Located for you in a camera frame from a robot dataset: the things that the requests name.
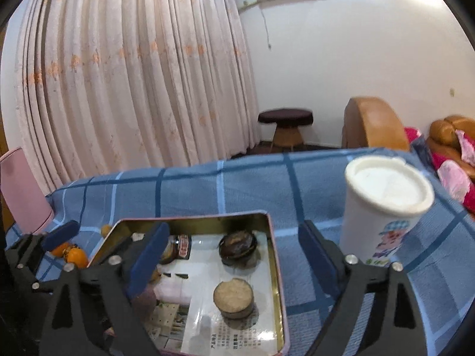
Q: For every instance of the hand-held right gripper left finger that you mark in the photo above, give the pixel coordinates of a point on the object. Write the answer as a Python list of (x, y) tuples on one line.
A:
[(146, 263)]

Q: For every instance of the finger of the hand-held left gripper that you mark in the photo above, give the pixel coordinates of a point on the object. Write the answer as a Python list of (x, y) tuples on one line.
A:
[(61, 231)]

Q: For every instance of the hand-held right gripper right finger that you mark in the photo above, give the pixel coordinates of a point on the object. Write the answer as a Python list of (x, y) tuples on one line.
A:
[(319, 263)]

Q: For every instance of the orange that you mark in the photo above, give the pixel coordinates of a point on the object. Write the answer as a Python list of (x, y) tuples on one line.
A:
[(106, 230), (77, 258), (59, 249)]

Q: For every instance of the small glass jar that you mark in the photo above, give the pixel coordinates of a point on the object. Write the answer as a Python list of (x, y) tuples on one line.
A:
[(178, 248)]

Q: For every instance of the pink tin box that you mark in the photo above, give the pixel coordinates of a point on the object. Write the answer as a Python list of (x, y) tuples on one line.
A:
[(276, 267)]

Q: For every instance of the dark brown round pastry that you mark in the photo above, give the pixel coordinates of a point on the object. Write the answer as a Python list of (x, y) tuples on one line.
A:
[(237, 248)]

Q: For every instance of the beige round pastry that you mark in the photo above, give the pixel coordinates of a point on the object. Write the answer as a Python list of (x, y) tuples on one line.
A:
[(233, 298)]

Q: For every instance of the pink cylindrical bin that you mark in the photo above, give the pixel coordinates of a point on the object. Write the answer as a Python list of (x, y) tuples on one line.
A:
[(24, 193)]

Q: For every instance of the printed paper leaflet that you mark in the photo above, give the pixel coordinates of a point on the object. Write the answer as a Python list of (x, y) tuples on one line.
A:
[(207, 267)]

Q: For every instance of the white lidded paper cup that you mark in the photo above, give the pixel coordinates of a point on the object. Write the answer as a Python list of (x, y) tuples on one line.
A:
[(371, 211)]

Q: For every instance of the blue plaid tablecloth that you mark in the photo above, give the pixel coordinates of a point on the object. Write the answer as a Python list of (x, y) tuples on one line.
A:
[(241, 181)]

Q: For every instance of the brown leather armchair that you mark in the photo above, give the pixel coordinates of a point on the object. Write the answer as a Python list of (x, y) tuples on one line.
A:
[(374, 126)]

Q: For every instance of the brown cushioned wicker stool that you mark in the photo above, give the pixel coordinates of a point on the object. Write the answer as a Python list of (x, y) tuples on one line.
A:
[(285, 117)]

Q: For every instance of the blue cushion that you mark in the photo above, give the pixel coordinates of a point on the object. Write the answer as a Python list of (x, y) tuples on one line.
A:
[(423, 154)]

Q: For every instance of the pink cushion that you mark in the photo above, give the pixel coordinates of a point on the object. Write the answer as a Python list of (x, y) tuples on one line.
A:
[(454, 183)]

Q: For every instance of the magenta cushion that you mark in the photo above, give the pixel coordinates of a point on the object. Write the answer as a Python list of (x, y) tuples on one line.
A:
[(412, 135)]

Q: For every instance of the pink floral curtain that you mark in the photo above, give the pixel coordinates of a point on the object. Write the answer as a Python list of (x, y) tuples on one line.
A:
[(130, 81)]

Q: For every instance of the pink floral blanket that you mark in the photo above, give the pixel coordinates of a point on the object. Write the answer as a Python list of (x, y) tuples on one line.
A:
[(467, 146)]

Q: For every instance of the white air conditioner pipe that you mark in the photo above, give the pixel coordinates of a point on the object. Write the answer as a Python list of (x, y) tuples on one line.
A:
[(248, 4)]

